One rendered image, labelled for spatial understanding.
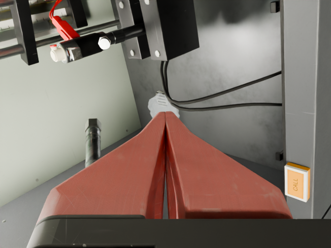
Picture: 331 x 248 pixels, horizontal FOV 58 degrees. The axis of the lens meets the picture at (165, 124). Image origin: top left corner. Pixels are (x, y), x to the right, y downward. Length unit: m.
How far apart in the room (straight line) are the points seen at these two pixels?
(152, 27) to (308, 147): 0.28
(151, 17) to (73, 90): 0.35
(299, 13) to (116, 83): 0.55
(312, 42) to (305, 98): 0.07
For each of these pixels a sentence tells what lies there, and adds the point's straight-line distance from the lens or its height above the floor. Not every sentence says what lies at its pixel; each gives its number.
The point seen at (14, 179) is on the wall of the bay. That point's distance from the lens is 0.75.
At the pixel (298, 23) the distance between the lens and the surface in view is 0.38.
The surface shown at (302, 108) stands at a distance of 0.40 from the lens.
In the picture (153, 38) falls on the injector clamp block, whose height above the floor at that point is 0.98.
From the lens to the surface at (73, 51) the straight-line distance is 0.39.
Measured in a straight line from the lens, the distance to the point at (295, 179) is 0.45.
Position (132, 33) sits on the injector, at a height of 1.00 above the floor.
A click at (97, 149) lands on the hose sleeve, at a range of 0.38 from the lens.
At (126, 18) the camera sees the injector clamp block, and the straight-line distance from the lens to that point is 0.52.
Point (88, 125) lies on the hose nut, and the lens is 0.41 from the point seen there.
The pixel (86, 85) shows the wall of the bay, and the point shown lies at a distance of 0.77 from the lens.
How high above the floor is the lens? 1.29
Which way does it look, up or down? 35 degrees down
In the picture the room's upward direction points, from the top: 121 degrees counter-clockwise
